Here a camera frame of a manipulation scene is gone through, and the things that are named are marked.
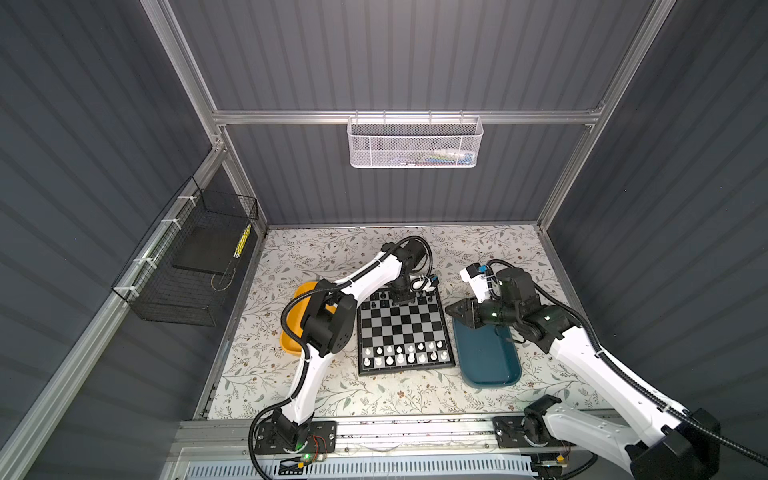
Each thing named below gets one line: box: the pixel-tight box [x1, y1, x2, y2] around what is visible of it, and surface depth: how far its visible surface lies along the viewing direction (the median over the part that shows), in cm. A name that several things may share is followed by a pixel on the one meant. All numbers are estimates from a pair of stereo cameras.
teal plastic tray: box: [452, 317, 522, 388], surface depth 87 cm
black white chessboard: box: [357, 288, 456, 377], surface depth 91 cm
